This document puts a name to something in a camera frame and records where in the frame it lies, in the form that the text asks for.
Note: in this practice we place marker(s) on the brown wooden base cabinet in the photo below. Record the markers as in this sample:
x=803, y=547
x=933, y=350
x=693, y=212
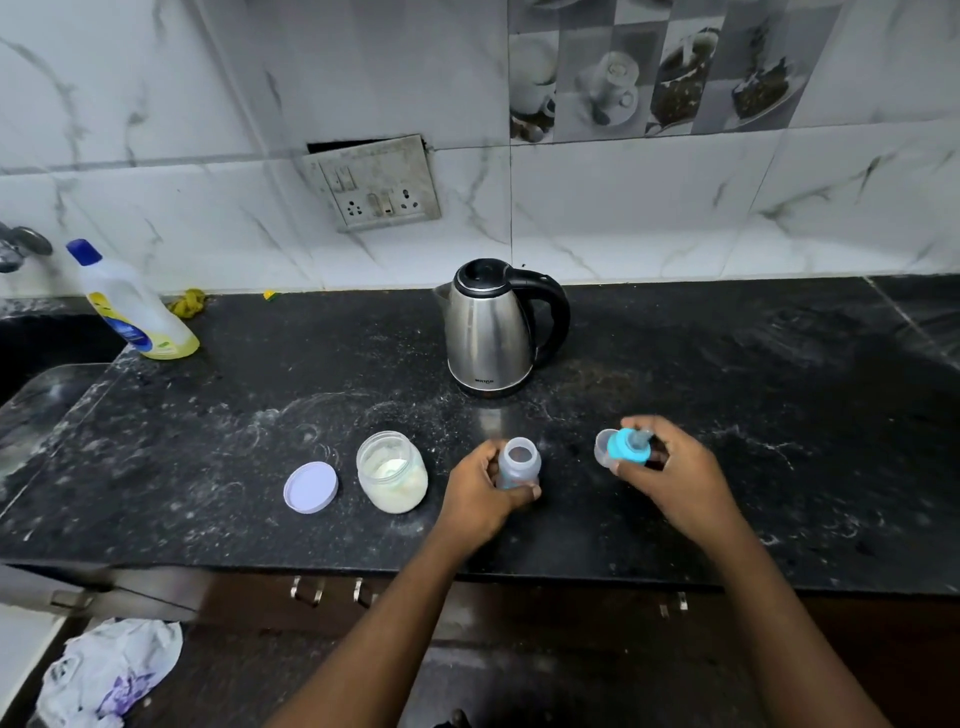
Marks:
x=570, y=660

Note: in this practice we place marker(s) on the person's left forearm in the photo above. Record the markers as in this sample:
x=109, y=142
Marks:
x=382, y=645

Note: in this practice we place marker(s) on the blue bottle cap clear cover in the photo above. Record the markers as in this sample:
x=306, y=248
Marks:
x=627, y=447

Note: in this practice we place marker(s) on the dark kitchen sink basin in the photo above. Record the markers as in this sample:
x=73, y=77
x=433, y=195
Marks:
x=45, y=352

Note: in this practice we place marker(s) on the dish liquid bottle blue cap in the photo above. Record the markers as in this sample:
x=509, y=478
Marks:
x=131, y=304

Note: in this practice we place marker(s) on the white crumpled plastic bag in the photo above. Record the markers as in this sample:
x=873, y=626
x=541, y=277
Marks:
x=105, y=671

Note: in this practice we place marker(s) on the white wall socket switchboard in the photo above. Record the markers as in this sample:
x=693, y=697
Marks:
x=375, y=187

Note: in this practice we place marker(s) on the person's right hand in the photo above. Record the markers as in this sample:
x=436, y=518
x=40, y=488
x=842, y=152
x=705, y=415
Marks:
x=686, y=484

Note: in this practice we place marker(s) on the person's left hand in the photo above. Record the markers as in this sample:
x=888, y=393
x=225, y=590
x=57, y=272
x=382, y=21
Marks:
x=469, y=506

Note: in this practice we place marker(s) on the person's right forearm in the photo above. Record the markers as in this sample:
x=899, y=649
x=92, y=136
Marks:
x=787, y=637

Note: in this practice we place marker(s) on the person's right thumb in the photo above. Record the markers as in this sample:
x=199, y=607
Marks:
x=631, y=472

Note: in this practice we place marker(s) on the clear baby feeding bottle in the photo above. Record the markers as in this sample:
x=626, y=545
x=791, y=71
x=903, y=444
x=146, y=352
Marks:
x=520, y=461

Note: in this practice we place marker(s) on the clear jar of white powder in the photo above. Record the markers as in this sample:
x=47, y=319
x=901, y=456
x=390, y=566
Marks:
x=391, y=474

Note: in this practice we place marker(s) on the metal water tap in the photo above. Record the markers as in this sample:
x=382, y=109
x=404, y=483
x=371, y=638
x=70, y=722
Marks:
x=19, y=246

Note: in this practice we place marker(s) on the yellow scrubber cloth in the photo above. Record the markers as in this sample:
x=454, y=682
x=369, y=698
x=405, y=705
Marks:
x=187, y=303

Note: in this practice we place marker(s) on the white round jar lid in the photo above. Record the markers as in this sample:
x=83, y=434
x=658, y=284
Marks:
x=310, y=487

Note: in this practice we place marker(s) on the person's left thumb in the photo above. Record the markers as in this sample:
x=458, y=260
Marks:
x=519, y=496

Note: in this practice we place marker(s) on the stainless steel electric kettle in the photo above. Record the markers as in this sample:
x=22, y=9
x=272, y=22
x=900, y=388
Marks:
x=487, y=337

